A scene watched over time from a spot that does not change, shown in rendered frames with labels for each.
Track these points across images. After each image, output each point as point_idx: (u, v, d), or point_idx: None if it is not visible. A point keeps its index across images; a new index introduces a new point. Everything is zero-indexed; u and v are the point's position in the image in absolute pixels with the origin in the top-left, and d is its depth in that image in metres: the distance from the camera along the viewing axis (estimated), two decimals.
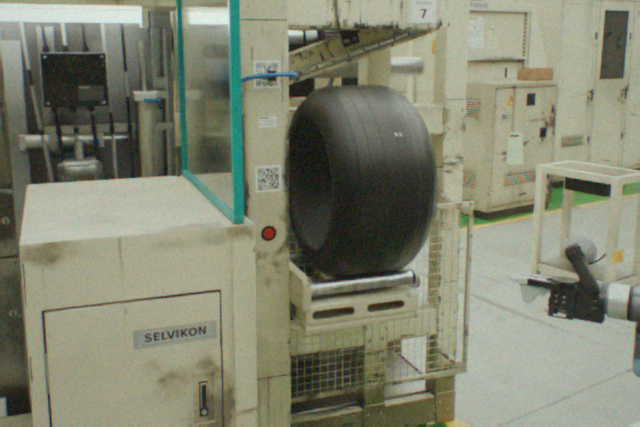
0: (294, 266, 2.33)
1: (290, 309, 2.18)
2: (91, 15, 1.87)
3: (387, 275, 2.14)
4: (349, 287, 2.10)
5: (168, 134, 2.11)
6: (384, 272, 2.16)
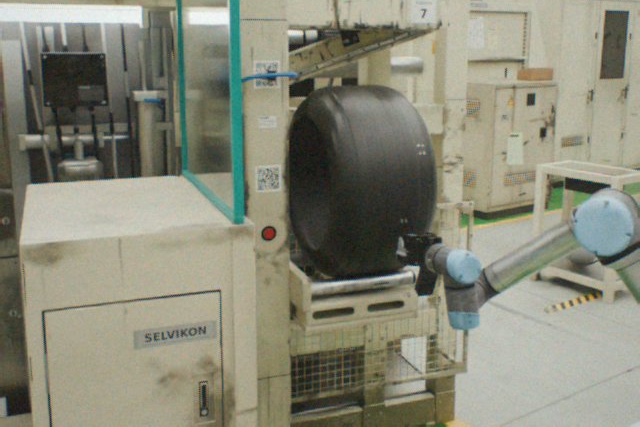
0: None
1: (290, 309, 2.18)
2: (91, 15, 1.87)
3: (387, 286, 2.15)
4: (346, 291, 2.12)
5: (168, 134, 2.11)
6: (388, 280, 2.14)
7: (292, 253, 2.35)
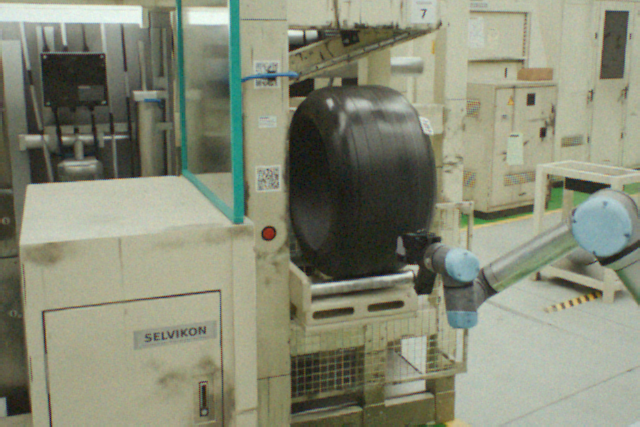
0: None
1: (290, 309, 2.18)
2: (91, 15, 1.87)
3: None
4: None
5: (168, 134, 2.11)
6: (385, 287, 2.16)
7: (295, 260, 2.33)
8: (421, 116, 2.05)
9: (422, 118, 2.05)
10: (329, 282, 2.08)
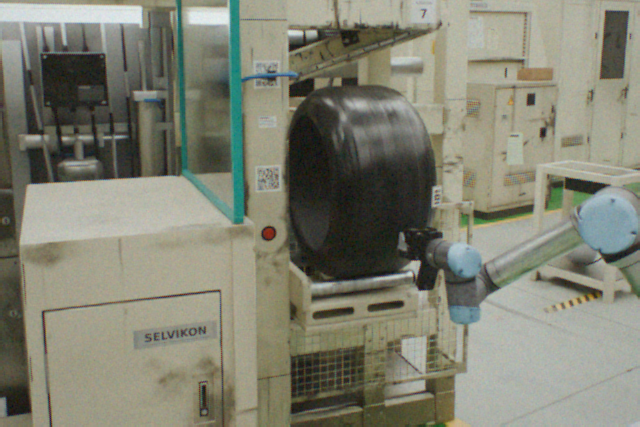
0: (294, 264, 2.33)
1: (290, 309, 2.18)
2: (91, 15, 1.87)
3: (385, 273, 2.15)
4: (349, 283, 2.10)
5: (168, 134, 2.11)
6: (382, 273, 2.17)
7: None
8: (435, 186, 2.00)
9: (436, 188, 2.00)
10: (327, 294, 2.10)
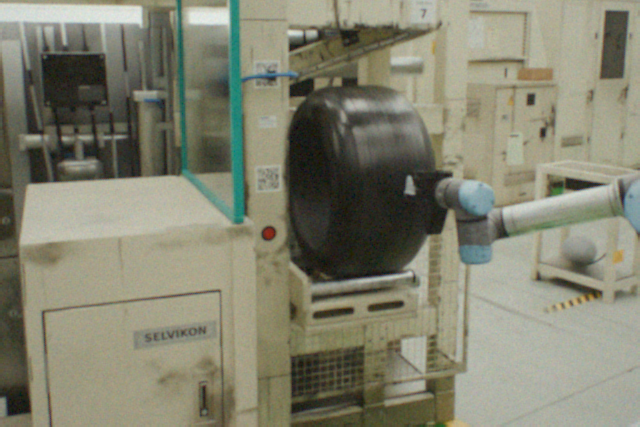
0: None
1: (290, 309, 2.18)
2: (91, 15, 1.87)
3: None
4: None
5: (168, 134, 2.11)
6: (386, 287, 2.15)
7: (295, 260, 2.33)
8: None
9: None
10: (328, 280, 2.09)
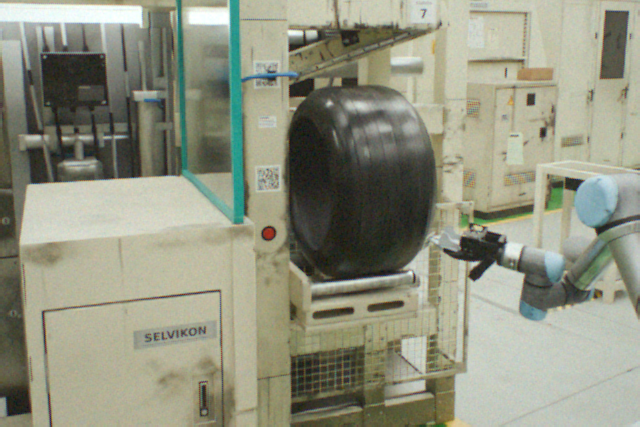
0: (294, 258, 2.33)
1: (290, 309, 2.18)
2: (91, 15, 1.87)
3: (382, 273, 2.17)
4: (347, 277, 2.11)
5: (168, 134, 2.11)
6: None
7: None
8: (429, 236, 2.05)
9: (429, 236, 2.06)
10: (330, 293, 2.08)
